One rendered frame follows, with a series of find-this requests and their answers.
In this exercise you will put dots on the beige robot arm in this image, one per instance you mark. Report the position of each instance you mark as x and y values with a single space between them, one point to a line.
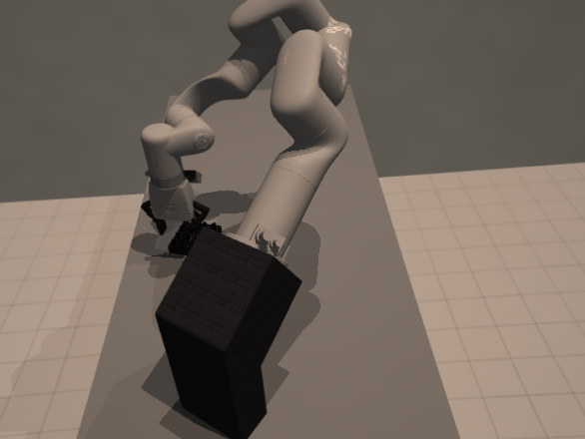
309 115

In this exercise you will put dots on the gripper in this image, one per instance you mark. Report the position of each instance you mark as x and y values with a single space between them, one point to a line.
177 203

